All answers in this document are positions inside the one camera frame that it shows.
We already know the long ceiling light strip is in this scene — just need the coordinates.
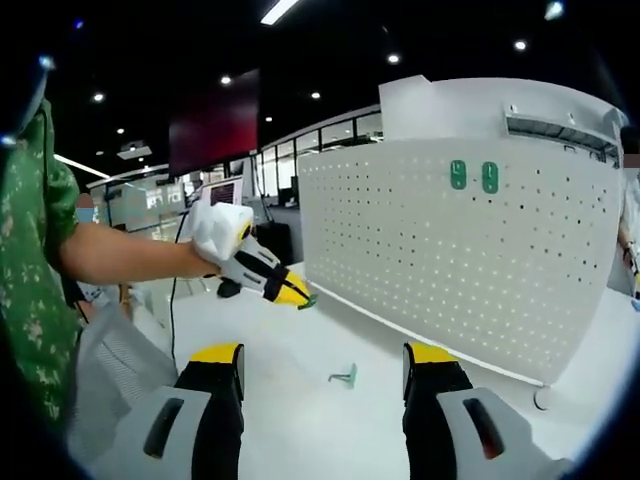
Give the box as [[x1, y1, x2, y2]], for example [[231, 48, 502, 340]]
[[259, 0, 302, 25], [53, 153, 112, 180]]

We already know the large dark red screen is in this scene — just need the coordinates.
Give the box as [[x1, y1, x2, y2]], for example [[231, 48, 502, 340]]
[[168, 68, 261, 177]]

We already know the ceiling air conditioner unit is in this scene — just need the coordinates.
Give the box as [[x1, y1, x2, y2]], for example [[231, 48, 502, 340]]
[[116, 142, 152, 162]]

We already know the white curved partition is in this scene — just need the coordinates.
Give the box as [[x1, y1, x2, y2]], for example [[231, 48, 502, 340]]
[[378, 74, 629, 146]]

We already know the grey metal shelf rack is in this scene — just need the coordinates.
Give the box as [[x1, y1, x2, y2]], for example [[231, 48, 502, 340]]
[[502, 102, 624, 164]]

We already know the white laptop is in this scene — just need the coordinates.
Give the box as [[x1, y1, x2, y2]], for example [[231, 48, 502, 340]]
[[198, 177, 244, 207]]

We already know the grey mesh office chair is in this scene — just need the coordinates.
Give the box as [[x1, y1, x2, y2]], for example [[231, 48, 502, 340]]
[[74, 299, 179, 451]]

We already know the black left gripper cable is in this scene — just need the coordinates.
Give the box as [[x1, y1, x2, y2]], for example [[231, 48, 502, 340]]
[[168, 273, 180, 369]]

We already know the group of ceiling spotlights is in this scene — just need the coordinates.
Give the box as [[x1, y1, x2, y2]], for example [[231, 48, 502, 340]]
[[92, 39, 529, 151]]

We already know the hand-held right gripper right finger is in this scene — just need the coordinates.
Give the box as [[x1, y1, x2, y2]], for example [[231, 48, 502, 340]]
[[402, 341, 575, 480]]

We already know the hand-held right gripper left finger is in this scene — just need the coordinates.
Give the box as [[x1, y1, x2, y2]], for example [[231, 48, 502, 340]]
[[112, 342, 247, 480]]

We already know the dark equipment cabinet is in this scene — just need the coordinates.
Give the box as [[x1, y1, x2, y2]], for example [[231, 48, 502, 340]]
[[254, 222, 296, 267]]

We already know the white pegboard mounting plate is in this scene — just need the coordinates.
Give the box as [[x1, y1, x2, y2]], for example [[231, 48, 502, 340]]
[[298, 137, 624, 401]]

